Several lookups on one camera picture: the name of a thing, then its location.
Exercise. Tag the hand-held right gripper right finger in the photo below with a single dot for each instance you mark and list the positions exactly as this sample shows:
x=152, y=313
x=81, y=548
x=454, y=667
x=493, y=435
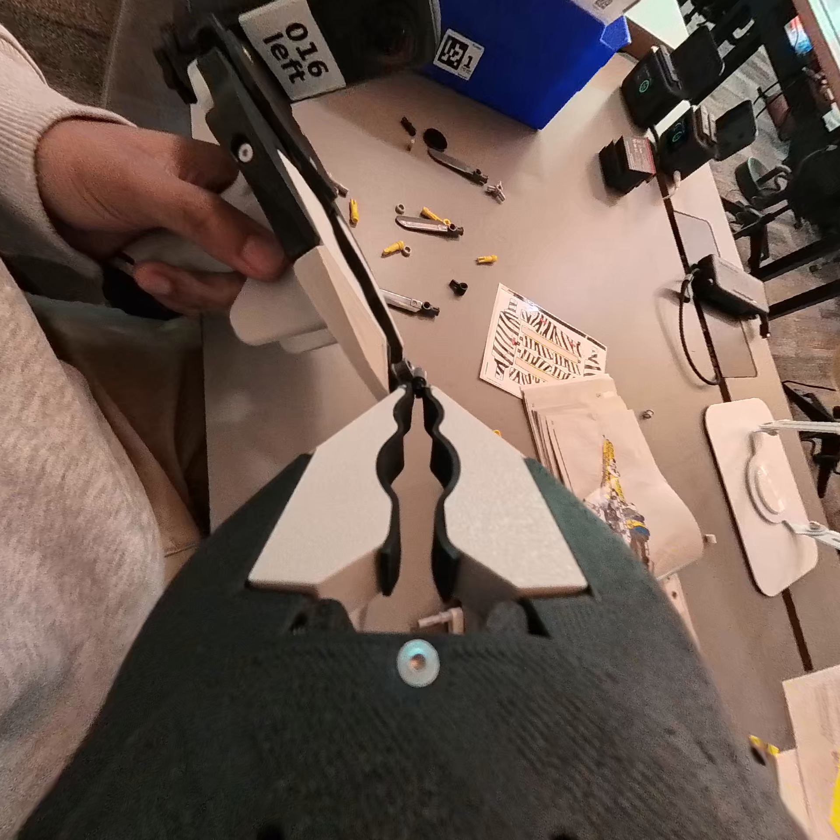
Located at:
x=512, y=525

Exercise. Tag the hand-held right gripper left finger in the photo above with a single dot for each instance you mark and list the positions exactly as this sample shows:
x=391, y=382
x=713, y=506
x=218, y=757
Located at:
x=328, y=512

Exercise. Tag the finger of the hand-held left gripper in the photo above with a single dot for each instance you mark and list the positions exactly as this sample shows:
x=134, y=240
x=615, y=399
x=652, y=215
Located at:
x=348, y=308

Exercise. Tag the small black lego pin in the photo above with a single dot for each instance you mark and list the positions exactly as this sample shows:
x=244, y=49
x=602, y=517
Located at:
x=418, y=379
x=407, y=124

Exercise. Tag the person's left forearm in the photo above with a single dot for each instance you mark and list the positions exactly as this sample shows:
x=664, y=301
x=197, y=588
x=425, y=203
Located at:
x=26, y=131

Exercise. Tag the dark grey lego blade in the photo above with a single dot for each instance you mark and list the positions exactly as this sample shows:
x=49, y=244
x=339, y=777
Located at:
x=407, y=302
x=456, y=164
x=423, y=225

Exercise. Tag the black round lego piece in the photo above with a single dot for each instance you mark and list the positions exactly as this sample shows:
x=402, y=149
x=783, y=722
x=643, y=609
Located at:
x=434, y=138

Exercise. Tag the small white lego piece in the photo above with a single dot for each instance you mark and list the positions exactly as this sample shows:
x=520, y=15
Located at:
x=441, y=620

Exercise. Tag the small grey lego connector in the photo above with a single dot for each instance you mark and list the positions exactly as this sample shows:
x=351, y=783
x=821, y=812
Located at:
x=495, y=191

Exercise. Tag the person's left hand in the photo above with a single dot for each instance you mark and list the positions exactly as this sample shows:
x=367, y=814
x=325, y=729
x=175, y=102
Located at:
x=131, y=190

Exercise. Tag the stack of white paper bags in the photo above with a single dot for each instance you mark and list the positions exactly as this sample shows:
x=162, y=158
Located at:
x=590, y=426

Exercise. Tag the blue plastic bin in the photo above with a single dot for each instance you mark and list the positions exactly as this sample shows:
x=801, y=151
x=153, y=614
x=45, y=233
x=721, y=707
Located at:
x=525, y=72

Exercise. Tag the zebra striped sticker sheet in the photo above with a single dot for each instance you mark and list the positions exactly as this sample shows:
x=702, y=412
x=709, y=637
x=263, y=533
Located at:
x=538, y=341

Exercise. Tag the black box with red label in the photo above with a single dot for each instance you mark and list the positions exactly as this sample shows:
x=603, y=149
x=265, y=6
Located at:
x=627, y=164

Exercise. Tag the black charger box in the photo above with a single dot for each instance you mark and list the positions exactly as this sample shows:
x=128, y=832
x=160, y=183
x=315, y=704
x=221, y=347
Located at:
x=728, y=285

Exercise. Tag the black office chair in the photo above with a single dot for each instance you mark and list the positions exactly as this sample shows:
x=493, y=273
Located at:
x=814, y=184

